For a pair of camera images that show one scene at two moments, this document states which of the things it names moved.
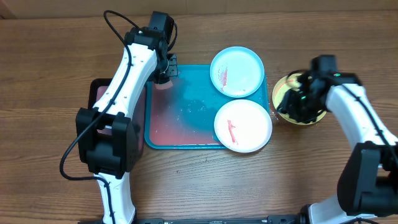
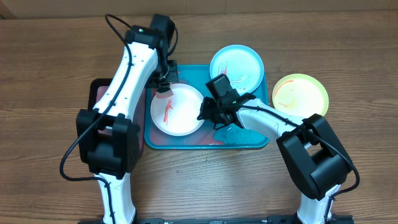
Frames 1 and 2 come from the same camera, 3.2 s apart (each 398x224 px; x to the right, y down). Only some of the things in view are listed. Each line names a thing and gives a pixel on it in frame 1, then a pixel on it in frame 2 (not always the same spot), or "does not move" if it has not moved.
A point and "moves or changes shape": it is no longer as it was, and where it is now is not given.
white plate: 243,126 to 177,114
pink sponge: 164,86 moves or changes shape
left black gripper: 174,71 does not move
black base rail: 282,219 does not move
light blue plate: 237,72 does not move
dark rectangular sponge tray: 97,88 does not move
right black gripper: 291,109 to 212,115
